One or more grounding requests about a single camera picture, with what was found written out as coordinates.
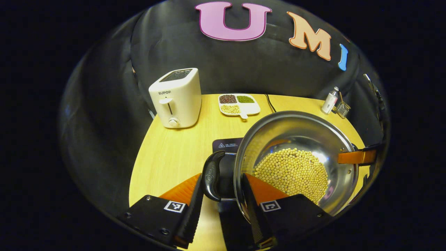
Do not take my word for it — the stainless steel pot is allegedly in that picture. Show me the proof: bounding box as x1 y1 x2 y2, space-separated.
202 111 364 225

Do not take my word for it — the black power cable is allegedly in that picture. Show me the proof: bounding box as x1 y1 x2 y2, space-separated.
265 94 277 114

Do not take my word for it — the small white bottle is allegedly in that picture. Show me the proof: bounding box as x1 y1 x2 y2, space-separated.
321 87 339 114

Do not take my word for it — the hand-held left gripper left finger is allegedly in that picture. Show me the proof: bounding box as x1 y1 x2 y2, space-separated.
117 173 205 250

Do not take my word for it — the small glass jar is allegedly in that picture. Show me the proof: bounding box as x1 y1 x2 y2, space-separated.
335 102 351 119

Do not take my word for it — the white divided dish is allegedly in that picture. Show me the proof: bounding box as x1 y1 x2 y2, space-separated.
218 93 261 120

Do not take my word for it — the white toaster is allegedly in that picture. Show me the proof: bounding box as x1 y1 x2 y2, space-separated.
149 68 202 129

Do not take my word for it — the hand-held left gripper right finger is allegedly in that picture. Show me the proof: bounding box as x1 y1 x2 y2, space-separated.
241 173 333 250

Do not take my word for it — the metal rod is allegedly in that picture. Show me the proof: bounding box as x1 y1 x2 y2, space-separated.
363 73 386 114

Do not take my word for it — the pile of soybeans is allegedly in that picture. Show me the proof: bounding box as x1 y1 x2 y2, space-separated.
253 148 329 204

